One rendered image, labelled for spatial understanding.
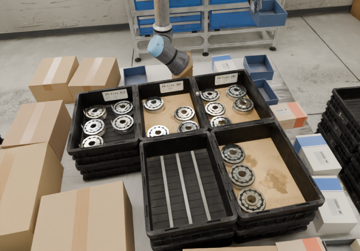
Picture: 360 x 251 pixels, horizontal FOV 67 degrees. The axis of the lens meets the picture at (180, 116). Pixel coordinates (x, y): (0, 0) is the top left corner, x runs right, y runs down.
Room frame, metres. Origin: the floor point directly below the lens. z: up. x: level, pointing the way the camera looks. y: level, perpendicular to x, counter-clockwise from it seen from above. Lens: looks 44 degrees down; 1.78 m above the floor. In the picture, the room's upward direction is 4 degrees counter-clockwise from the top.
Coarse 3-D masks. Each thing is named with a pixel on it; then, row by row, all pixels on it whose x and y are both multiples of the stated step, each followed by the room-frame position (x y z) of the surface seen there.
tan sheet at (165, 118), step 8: (168, 96) 1.14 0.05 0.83; (176, 96) 1.14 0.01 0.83; (184, 96) 1.13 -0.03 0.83; (168, 104) 1.08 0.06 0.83; (176, 104) 1.07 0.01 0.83; (184, 104) 1.07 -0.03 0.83; (192, 104) 1.06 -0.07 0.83; (144, 112) 1.03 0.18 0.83; (160, 112) 1.02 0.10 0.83; (168, 112) 1.02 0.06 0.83; (144, 120) 0.97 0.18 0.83; (152, 120) 0.97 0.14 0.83; (160, 120) 0.96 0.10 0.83; (168, 120) 0.96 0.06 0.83; (168, 128) 0.90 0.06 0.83; (176, 128) 0.90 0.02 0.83
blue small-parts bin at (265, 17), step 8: (264, 0) 1.59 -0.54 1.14; (272, 0) 1.59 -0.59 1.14; (264, 8) 1.58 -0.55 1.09; (272, 8) 1.59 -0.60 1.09; (280, 8) 1.49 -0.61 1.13; (256, 16) 1.44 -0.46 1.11; (264, 16) 1.39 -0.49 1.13; (272, 16) 1.39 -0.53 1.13; (280, 16) 1.39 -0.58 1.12; (256, 24) 1.42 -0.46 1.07; (264, 24) 1.39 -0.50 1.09; (272, 24) 1.39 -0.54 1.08; (280, 24) 1.39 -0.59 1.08
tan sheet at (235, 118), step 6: (222, 90) 1.16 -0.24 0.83; (222, 96) 1.11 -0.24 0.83; (246, 96) 1.09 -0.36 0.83; (222, 102) 1.06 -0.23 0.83; (228, 102) 1.06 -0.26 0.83; (228, 108) 1.01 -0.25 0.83; (228, 114) 0.97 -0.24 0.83; (234, 114) 0.97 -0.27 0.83; (252, 114) 0.96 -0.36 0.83; (210, 120) 0.94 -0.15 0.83; (234, 120) 0.92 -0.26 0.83; (240, 120) 0.92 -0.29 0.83; (246, 120) 0.92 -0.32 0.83
